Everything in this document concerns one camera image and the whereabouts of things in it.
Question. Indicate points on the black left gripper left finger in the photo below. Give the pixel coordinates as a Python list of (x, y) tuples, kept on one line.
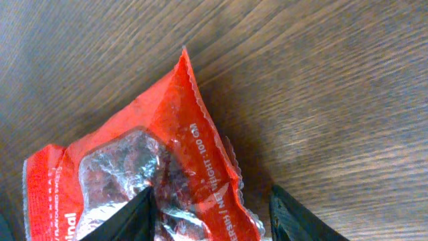
[(135, 221)]

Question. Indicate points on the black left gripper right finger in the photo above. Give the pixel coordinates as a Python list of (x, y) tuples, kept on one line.
[(291, 221)]

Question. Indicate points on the red candy bag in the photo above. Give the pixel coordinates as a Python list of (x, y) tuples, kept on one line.
[(164, 139)]

